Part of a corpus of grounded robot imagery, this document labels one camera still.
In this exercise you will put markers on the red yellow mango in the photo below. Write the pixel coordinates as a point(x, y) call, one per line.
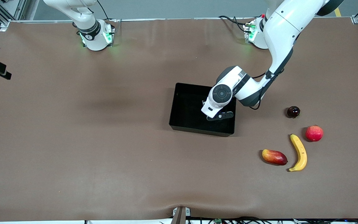
point(274, 157)

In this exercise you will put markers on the dark purple plum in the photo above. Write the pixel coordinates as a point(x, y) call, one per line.
point(293, 111)

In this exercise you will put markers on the white table edge rail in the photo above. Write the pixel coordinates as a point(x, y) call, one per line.
point(182, 19)

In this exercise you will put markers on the red apple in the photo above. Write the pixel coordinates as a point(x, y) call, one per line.
point(314, 133)

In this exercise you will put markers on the yellow banana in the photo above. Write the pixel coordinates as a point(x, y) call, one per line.
point(301, 155)

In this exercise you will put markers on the brown table mat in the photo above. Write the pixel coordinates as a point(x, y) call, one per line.
point(104, 155)

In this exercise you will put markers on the metal table clamp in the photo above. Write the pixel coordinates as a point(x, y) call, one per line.
point(187, 212)

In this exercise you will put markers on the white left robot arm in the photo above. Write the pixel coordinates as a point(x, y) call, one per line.
point(281, 28)

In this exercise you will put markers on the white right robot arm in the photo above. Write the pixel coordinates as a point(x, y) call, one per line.
point(95, 39)

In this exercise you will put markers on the black plastic box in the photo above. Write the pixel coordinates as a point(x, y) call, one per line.
point(188, 115)

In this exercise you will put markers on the aluminium frame post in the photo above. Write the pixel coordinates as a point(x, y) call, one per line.
point(22, 7)

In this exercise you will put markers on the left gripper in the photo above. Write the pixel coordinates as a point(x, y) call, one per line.
point(203, 102)

